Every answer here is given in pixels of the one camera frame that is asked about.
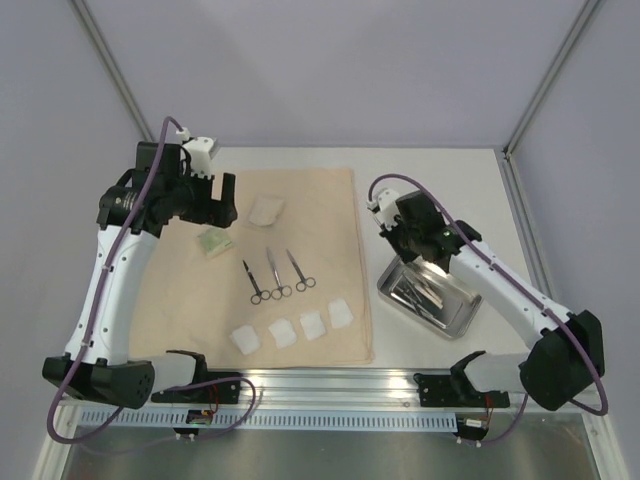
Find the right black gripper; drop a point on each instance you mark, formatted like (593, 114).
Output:
(400, 239)

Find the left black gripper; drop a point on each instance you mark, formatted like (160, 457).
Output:
(213, 211)

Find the steel tweezers pair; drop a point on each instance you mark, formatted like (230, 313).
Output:
(416, 295)

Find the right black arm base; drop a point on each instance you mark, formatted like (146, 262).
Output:
(446, 390)

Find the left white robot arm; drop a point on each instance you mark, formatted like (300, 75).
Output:
(174, 181)

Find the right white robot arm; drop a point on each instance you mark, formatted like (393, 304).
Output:
(565, 349)

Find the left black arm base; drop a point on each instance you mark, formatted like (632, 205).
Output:
(215, 387)

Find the steel surgical scissors right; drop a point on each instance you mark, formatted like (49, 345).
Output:
(304, 282)

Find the steel surgical scissors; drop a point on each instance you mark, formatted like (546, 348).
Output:
(281, 290)
(304, 282)

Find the black tipped surgical scissors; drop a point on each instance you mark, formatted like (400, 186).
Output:
(259, 295)

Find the steel surgical scissors middle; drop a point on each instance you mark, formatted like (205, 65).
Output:
(281, 290)

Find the green printed glove packet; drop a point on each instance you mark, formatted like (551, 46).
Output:
(214, 241)

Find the stainless steel tray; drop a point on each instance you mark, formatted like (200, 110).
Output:
(461, 303)

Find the white gauze pad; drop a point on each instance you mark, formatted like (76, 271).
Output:
(283, 333)
(312, 325)
(246, 339)
(340, 313)

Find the beige cloth mat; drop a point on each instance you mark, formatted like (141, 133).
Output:
(190, 302)

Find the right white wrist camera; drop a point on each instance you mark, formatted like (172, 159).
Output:
(383, 208)

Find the aluminium front rail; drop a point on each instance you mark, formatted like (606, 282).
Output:
(330, 390)

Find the left aluminium frame post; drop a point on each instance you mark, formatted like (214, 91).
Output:
(103, 52)

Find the aluminium frame post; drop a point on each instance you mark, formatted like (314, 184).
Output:
(571, 39)
(103, 52)

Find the slotted grey cable duct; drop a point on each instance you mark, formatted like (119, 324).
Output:
(265, 419)

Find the right aluminium frame post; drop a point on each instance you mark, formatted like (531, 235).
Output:
(571, 39)

